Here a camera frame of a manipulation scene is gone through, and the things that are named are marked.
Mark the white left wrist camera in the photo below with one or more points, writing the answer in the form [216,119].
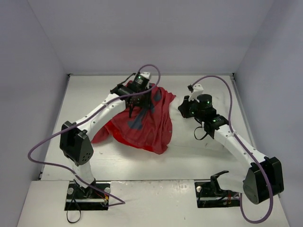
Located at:
[145,75]

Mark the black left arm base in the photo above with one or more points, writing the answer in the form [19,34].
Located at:
[85,200]

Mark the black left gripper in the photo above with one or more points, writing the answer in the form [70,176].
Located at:
[138,101]

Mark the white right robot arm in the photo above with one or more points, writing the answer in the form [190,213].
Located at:
[264,175]

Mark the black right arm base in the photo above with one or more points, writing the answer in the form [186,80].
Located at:
[210,195]

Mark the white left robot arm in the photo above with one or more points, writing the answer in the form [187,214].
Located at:
[76,142]

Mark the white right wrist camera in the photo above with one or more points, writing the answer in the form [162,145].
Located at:
[195,90]

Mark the red printed pillowcase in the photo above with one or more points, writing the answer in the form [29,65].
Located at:
[147,128]

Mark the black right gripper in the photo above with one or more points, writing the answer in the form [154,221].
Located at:
[183,108]

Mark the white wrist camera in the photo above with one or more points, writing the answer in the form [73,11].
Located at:
[145,75]
[195,90]

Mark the white pillow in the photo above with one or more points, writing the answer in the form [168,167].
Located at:
[185,132]

